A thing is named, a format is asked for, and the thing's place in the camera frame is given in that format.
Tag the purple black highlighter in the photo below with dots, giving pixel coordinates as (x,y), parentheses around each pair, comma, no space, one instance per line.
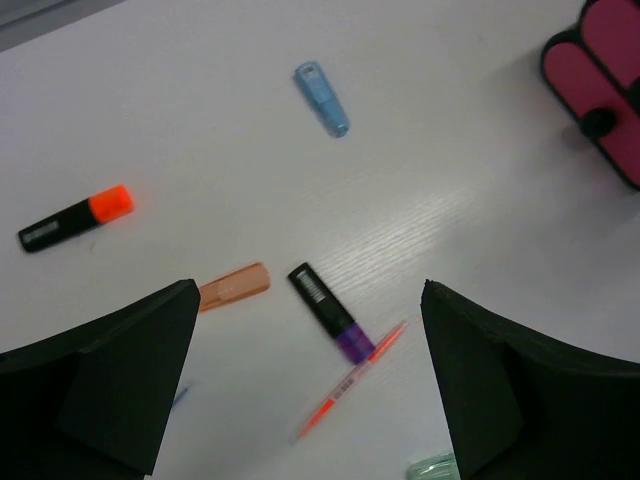
(332,315)

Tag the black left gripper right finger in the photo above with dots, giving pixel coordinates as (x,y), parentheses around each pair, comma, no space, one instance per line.
(522,405)

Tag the black pink drawer organizer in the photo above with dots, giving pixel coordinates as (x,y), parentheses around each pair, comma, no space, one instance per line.
(592,68)

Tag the orange correction tape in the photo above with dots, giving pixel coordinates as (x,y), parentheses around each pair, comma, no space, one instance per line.
(235,286)

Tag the orange clear pen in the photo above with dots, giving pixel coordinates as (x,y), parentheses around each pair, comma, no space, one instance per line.
(347,384)

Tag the green correction tape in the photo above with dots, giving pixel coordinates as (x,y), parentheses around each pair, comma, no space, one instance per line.
(441,467)

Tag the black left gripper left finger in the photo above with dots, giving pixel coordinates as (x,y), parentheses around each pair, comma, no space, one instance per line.
(93,402)

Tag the orange black highlighter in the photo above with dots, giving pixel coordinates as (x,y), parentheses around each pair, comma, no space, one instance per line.
(86,215)

